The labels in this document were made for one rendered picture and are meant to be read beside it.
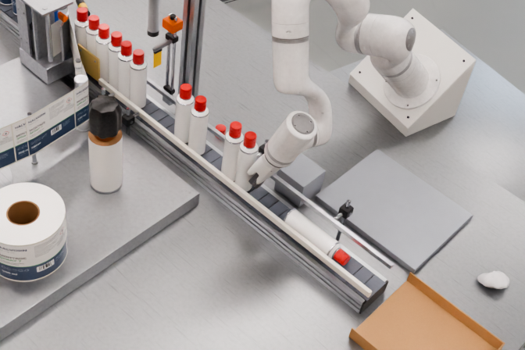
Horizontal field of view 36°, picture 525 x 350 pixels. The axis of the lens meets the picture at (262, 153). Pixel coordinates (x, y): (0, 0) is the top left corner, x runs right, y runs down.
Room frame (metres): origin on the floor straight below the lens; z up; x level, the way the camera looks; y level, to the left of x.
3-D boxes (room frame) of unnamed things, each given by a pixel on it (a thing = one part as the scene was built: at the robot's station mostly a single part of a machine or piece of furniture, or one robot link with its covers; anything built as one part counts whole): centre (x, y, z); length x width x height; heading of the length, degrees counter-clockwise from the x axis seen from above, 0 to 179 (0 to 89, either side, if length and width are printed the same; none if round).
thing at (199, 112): (1.69, 0.19, 0.98); 0.05 x 0.05 x 0.20
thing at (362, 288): (1.58, 0.10, 0.90); 1.07 x 0.01 x 0.02; 54
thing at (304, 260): (1.78, 0.31, 0.85); 1.65 x 0.11 x 0.05; 54
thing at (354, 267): (1.78, 0.31, 0.86); 1.65 x 0.08 x 0.04; 54
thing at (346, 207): (1.47, -0.24, 0.91); 0.07 x 0.03 x 0.17; 144
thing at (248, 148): (1.58, 0.04, 0.98); 0.05 x 0.05 x 0.20
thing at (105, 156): (1.51, 0.42, 1.03); 0.09 x 0.09 x 0.30
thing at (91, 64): (1.93, 0.58, 0.94); 0.10 x 0.01 x 0.09; 54
